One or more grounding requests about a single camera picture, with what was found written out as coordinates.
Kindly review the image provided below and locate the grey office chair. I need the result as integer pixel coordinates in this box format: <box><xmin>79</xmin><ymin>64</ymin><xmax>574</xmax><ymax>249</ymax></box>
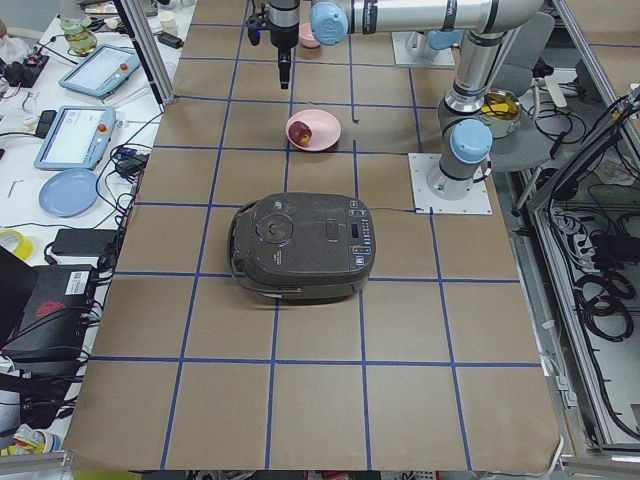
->
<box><xmin>488</xmin><ymin>12</ymin><xmax>555</xmax><ymax>172</ymax></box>

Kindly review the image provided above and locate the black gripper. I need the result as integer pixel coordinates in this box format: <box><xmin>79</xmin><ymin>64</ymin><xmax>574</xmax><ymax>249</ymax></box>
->
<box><xmin>268</xmin><ymin>0</ymin><xmax>300</xmax><ymax>90</ymax></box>

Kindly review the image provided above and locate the aluminium frame post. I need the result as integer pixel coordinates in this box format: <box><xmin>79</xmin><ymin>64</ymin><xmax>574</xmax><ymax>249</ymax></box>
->
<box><xmin>114</xmin><ymin>0</ymin><xmax>175</xmax><ymax>106</ymax></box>

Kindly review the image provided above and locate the green drink bottle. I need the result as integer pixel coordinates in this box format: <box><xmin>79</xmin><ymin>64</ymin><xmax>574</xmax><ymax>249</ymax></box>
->
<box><xmin>59</xmin><ymin>0</ymin><xmax>97</xmax><ymax>56</ymax></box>

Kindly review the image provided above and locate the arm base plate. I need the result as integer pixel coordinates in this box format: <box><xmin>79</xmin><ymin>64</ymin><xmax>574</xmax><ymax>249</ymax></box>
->
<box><xmin>391</xmin><ymin>29</ymin><xmax>463</xmax><ymax>70</ymax></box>
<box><xmin>408</xmin><ymin>153</ymin><xmax>492</xmax><ymax>215</ymax></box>

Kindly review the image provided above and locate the teach pendant tablet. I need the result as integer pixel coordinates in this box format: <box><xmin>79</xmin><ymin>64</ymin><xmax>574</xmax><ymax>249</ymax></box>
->
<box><xmin>33</xmin><ymin>106</ymin><xmax>116</xmax><ymax>171</ymax></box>
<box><xmin>58</xmin><ymin>45</ymin><xmax>141</xmax><ymax>99</ymax></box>

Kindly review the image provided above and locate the yellow tape roll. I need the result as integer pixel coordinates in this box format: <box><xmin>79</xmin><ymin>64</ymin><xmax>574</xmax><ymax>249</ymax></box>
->
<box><xmin>0</xmin><ymin>229</ymin><xmax>34</xmax><ymax>261</ymax></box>

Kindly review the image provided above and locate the far teach pendant tablet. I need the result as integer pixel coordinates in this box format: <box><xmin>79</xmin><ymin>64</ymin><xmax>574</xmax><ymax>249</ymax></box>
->
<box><xmin>58</xmin><ymin>45</ymin><xmax>141</xmax><ymax>99</ymax></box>

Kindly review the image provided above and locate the red apple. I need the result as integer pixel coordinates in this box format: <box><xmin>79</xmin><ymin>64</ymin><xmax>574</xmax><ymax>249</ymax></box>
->
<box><xmin>287</xmin><ymin>120</ymin><xmax>313</xmax><ymax>147</ymax></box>

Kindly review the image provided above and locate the near teach pendant tablet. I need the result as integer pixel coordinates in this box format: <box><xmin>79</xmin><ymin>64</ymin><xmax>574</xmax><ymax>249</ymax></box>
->
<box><xmin>33</xmin><ymin>106</ymin><xmax>116</xmax><ymax>171</ymax></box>

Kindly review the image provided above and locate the small pink bowl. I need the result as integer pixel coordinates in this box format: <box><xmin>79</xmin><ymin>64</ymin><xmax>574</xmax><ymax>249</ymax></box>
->
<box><xmin>298</xmin><ymin>22</ymin><xmax>321</xmax><ymax>49</ymax></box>

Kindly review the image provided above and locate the black power adapter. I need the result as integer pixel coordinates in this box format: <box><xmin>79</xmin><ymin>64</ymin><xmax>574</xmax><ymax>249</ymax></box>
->
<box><xmin>50</xmin><ymin>229</ymin><xmax>116</xmax><ymax>257</ymax></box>

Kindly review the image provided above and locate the steel bowl with yellow items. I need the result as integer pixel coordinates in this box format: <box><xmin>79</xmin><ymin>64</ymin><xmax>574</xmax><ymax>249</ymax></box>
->
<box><xmin>479</xmin><ymin>90</ymin><xmax>522</xmax><ymax>139</ymax></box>

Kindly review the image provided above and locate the blue plate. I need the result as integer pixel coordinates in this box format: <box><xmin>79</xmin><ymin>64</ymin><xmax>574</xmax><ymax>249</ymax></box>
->
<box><xmin>38</xmin><ymin>168</ymin><xmax>97</xmax><ymax>218</ymax></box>

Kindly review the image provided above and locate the pink plate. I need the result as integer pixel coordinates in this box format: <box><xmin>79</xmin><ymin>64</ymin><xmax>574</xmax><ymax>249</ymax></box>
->
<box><xmin>285</xmin><ymin>109</ymin><xmax>342</xmax><ymax>152</ymax></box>

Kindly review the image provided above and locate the black computer box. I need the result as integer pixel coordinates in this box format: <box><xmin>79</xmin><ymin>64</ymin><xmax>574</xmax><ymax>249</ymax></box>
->
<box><xmin>1</xmin><ymin>264</ymin><xmax>98</xmax><ymax>363</ymax></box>

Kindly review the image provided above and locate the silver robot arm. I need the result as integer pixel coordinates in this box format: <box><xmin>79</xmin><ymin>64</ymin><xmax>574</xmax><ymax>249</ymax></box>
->
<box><xmin>309</xmin><ymin>1</ymin><xmax>541</xmax><ymax>200</ymax></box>

